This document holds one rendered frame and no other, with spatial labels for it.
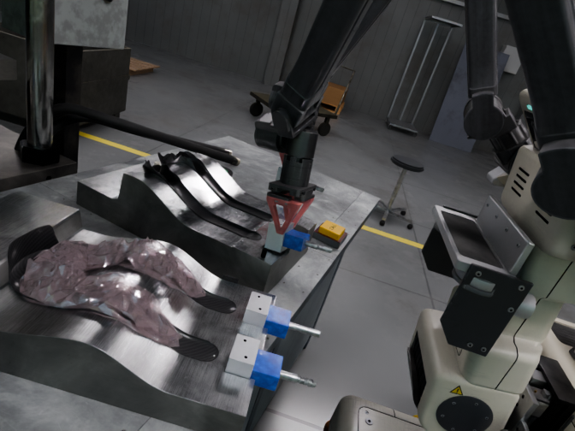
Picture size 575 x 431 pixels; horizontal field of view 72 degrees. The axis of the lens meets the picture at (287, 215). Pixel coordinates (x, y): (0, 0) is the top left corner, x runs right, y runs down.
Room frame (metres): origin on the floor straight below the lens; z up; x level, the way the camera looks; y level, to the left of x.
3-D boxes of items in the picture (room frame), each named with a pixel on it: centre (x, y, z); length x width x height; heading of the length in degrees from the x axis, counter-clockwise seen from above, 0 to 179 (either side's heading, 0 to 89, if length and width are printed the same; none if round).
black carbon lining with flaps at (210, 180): (0.83, 0.19, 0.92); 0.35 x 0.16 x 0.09; 73
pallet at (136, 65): (6.13, 3.28, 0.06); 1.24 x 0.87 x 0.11; 87
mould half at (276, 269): (0.84, 0.20, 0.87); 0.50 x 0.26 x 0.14; 73
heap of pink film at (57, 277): (0.48, 0.22, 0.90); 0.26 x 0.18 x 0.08; 90
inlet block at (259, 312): (0.54, -0.05, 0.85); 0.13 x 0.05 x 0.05; 90
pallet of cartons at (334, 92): (8.24, 0.18, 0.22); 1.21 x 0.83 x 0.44; 87
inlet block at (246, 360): (0.43, -0.05, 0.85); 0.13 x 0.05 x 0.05; 90
